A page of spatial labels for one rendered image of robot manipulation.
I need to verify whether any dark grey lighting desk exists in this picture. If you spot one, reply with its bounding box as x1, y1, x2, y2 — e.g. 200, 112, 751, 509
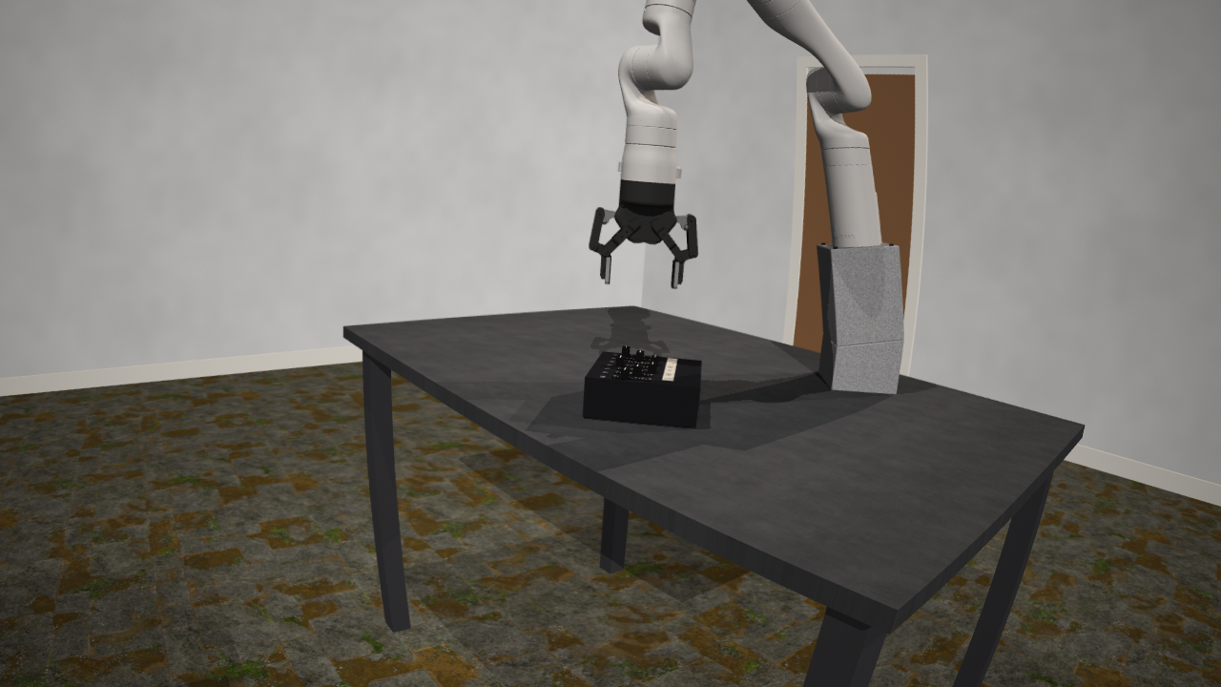
582, 347, 702, 428

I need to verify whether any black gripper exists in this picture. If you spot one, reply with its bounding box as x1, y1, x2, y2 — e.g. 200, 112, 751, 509
589, 179, 698, 289

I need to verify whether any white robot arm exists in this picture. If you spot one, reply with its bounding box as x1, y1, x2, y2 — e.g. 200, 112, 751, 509
618, 0, 882, 246

